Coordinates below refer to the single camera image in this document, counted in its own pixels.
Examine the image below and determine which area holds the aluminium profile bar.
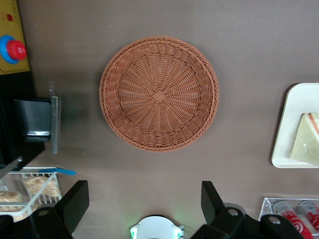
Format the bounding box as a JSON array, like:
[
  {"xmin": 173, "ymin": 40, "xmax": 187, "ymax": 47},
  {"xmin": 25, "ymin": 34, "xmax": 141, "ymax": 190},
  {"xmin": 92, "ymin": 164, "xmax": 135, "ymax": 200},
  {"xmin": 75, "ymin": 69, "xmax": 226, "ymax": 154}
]
[{"xmin": 0, "ymin": 156, "xmax": 23, "ymax": 179}]

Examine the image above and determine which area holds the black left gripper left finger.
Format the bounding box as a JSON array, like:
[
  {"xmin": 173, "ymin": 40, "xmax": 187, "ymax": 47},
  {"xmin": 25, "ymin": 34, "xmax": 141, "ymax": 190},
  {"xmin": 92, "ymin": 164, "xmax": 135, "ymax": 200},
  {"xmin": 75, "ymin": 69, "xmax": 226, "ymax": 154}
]
[{"xmin": 28, "ymin": 180, "xmax": 90, "ymax": 239}]

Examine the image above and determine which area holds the red cola bottle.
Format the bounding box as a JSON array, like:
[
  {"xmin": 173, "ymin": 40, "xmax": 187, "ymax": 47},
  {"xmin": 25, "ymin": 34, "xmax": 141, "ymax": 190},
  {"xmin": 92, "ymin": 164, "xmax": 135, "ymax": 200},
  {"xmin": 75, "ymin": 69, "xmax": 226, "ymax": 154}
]
[
  {"xmin": 298, "ymin": 200, "xmax": 319, "ymax": 230},
  {"xmin": 273, "ymin": 201, "xmax": 313, "ymax": 239}
]

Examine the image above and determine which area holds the tan snack pack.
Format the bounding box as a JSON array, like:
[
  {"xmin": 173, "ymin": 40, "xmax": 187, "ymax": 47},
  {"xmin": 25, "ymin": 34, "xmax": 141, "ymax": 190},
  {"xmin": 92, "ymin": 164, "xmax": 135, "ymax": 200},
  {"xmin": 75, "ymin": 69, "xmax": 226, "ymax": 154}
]
[
  {"xmin": 22, "ymin": 176, "xmax": 62, "ymax": 199},
  {"xmin": 0, "ymin": 191, "xmax": 23, "ymax": 203}
]

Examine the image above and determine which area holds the clear acrylic bottle rack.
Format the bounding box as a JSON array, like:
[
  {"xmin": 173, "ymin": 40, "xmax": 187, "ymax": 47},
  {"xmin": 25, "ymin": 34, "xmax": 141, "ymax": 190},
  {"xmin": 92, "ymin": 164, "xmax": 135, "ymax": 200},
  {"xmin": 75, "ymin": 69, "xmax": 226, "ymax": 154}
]
[{"xmin": 258, "ymin": 197, "xmax": 319, "ymax": 239}]

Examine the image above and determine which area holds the yellow control panel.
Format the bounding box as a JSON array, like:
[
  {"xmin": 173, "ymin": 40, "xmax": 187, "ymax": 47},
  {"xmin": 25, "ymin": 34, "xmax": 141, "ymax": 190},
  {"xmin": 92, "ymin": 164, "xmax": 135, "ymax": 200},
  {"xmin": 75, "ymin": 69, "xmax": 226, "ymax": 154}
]
[{"xmin": 0, "ymin": 0, "xmax": 30, "ymax": 76}]

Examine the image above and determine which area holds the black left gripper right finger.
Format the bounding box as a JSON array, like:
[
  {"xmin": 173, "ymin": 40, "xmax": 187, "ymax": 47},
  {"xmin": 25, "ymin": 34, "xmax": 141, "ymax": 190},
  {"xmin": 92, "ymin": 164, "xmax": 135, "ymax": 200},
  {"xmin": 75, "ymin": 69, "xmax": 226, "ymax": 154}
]
[{"xmin": 191, "ymin": 180, "xmax": 261, "ymax": 239}]

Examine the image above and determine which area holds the red emergency stop button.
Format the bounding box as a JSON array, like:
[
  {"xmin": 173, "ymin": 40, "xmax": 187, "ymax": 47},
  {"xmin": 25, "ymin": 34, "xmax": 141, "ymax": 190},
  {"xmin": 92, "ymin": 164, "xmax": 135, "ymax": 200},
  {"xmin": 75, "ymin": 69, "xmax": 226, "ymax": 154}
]
[{"xmin": 0, "ymin": 35, "xmax": 28, "ymax": 64}]

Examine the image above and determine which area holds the black machine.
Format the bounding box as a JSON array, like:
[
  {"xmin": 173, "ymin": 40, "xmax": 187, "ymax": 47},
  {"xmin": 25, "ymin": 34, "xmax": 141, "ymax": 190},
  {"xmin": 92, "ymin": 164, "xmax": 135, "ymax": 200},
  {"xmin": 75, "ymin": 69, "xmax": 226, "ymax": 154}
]
[{"xmin": 0, "ymin": 0, "xmax": 62, "ymax": 172}]

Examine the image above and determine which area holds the blue tape strip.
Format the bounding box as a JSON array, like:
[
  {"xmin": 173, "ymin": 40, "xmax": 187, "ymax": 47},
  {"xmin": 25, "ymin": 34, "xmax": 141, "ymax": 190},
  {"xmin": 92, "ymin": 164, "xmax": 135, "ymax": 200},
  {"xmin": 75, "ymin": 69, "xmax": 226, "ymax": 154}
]
[{"xmin": 37, "ymin": 168, "xmax": 78, "ymax": 176}]

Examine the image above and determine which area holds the grey metal plate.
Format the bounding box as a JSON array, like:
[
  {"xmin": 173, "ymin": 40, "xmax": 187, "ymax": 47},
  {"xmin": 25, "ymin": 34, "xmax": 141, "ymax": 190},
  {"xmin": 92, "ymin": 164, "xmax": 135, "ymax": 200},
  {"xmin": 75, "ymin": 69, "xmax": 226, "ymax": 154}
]
[{"xmin": 50, "ymin": 95, "xmax": 62, "ymax": 155}]

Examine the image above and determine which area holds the cream plastic tray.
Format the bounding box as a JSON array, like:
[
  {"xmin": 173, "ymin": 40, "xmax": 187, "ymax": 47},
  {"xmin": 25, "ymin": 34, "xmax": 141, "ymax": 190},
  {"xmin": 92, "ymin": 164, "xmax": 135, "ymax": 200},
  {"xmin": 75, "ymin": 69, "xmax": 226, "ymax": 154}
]
[{"xmin": 271, "ymin": 83, "xmax": 319, "ymax": 169}]

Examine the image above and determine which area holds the white wire rack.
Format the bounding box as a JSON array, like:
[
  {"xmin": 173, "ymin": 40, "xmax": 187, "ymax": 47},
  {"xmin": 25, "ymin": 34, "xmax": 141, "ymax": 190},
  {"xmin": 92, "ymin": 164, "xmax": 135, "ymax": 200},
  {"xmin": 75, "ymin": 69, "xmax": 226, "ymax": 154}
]
[{"xmin": 0, "ymin": 166, "xmax": 63, "ymax": 218}]

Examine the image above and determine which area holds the brown round wicker basket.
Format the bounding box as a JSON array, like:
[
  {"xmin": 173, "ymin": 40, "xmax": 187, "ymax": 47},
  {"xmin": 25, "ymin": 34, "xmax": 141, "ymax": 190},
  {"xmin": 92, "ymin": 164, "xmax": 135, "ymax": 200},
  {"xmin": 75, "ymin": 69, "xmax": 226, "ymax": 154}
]
[{"xmin": 99, "ymin": 36, "xmax": 220, "ymax": 152}]

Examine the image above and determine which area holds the triangle sandwich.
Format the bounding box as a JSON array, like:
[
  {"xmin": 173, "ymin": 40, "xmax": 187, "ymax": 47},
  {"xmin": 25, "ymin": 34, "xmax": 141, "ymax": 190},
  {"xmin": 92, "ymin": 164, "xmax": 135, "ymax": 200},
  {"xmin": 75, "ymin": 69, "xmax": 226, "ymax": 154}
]
[{"xmin": 289, "ymin": 113, "xmax": 319, "ymax": 167}]

